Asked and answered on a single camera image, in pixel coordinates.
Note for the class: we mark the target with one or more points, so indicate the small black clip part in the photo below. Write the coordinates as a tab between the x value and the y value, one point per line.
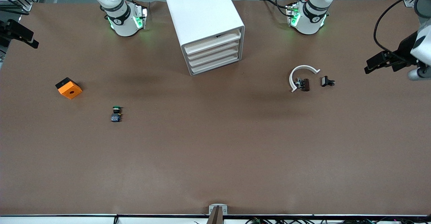
325	81

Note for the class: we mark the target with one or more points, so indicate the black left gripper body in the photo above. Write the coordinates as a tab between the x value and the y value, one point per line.
404	49

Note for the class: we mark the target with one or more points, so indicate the cream cabinet drawer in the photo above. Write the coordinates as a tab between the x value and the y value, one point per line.
214	51
215	58
212	43
216	64

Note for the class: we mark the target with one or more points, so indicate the small brown metal part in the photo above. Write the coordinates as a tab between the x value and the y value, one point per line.
305	84

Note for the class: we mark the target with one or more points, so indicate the grey bracket with post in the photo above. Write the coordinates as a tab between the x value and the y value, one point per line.
218	217

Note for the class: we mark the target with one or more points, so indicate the white drawer cabinet shell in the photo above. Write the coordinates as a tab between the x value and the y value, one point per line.
198	11

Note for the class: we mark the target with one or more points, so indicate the orange and black box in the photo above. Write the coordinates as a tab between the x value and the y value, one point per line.
70	91

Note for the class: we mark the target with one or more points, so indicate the brown table cover sheet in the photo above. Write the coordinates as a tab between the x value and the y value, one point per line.
215	143

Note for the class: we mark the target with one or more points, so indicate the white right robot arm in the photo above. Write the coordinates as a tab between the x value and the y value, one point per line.
123	25

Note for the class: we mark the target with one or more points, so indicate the white curved plastic part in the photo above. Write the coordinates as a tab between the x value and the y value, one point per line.
304	67

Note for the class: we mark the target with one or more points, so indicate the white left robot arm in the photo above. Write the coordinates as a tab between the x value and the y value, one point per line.
308	22

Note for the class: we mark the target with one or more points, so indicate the small green-capped black part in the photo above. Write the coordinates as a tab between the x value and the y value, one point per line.
116	117

